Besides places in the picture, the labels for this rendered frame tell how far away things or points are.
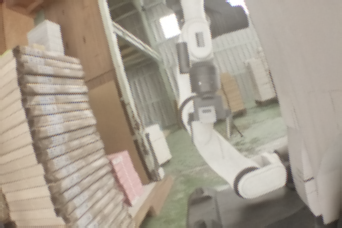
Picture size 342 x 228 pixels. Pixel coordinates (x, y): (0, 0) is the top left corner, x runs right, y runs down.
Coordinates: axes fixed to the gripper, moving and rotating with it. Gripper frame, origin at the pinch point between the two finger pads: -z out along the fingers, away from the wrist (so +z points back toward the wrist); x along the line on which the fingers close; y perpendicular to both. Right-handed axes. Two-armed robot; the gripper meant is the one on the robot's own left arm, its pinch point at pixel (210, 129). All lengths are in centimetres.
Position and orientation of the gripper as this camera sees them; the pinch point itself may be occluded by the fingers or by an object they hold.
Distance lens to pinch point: 65.9
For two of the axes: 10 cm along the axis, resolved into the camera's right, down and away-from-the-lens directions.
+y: -0.8, 0.4, -10.0
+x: -9.9, 1.2, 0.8
